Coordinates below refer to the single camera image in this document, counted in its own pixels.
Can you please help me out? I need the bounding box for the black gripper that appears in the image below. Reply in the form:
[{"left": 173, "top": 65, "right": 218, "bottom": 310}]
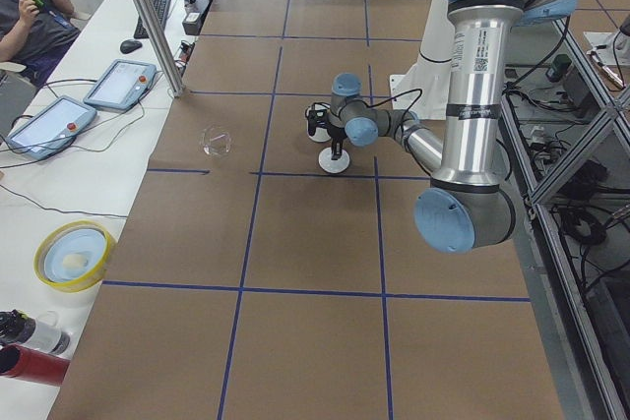
[{"left": 326, "top": 122, "right": 347, "bottom": 161}]

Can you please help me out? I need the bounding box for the white ceramic lid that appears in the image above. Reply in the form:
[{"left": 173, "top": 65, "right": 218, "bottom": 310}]
[{"left": 318, "top": 148, "right": 350, "bottom": 174}]

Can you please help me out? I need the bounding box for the clear glass funnel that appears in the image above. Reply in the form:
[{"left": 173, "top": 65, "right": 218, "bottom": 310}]
[{"left": 200, "top": 125, "right": 232, "bottom": 157}]

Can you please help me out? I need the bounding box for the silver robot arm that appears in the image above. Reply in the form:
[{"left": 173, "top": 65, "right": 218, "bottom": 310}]
[{"left": 308, "top": 0, "right": 578, "bottom": 253}]

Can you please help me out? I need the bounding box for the white enamel mug blue rim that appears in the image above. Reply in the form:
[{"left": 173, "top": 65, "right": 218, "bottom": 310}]
[{"left": 306, "top": 111, "right": 331, "bottom": 143}]

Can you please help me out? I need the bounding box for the far blue teach pendant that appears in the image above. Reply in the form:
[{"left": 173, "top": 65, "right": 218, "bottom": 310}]
[{"left": 83, "top": 59, "right": 157, "bottom": 111}]

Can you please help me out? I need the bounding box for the blue teach pendant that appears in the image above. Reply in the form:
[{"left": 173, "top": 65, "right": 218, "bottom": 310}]
[
  {"left": 7, "top": 95, "right": 96, "bottom": 160},
  {"left": 83, "top": 59, "right": 157, "bottom": 111}
]

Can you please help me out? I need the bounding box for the black keyboard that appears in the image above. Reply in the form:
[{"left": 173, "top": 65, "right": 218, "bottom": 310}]
[{"left": 132, "top": 0, "right": 173, "bottom": 40}]

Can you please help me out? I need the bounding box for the black computer mouse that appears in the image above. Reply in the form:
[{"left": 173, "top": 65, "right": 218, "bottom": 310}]
[{"left": 119, "top": 39, "right": 143, "bottom": 54}]

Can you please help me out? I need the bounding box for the near blue teach pendant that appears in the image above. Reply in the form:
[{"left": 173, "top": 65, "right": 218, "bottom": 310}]
[{"left": 7, "top": 95, "right": 96, "bottom": 160}]

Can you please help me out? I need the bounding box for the yellow rimmed bowl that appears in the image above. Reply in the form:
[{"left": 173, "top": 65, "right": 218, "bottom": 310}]
[{"left": 33, "top": 220, "right": 116, "bottom": 293}]

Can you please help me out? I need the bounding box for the seated man grey shirt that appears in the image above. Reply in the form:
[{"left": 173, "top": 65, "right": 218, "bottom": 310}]
[{"left": 1, "top": 0, "right": 80, "bottom": 87}]

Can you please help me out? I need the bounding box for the clear water bottle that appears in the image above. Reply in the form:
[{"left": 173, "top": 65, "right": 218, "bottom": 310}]
[{"left": 1, "top": 309, "right": 70, "bottom": 355}]

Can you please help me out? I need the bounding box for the red bottle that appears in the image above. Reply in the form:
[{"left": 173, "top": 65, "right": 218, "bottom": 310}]
[{"left": 1, "top": 345, "right": 70, "bottom": 387}]

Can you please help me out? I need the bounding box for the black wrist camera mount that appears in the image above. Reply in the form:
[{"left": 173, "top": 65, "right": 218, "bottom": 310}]
[{"left": 305, "top": 103, "right": 330, "bottom": 143}]

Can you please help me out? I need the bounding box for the black camera cable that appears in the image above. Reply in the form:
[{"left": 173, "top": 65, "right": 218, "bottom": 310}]
[{"left": 309, "top": 88, "right": 424, "bottom": 126}]

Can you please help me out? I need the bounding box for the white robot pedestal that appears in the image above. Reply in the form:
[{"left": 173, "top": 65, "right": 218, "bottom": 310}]
[{"left": 390, "top": 0, "right": 455, "bottom": 120}]

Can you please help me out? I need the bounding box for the aluminium frame post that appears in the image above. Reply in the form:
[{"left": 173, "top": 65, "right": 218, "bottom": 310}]
[{"left": 133, "top": 0, "right": 184, "bottom": 97}]

